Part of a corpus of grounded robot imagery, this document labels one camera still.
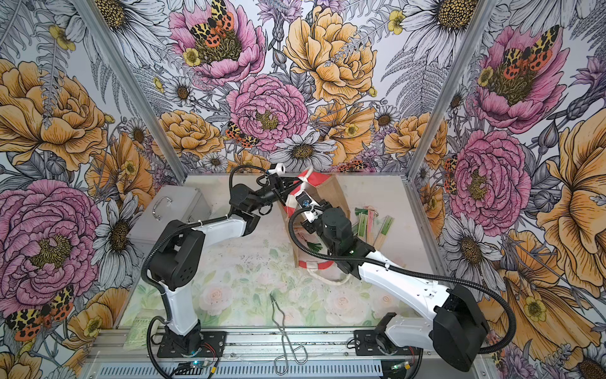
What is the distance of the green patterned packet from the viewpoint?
0.74 meters

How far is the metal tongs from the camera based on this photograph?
729 mm

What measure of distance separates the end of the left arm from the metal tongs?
0.30 meters

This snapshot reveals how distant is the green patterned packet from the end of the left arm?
44 cm

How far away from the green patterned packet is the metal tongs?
1.30 feet

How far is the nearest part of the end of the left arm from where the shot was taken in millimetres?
692
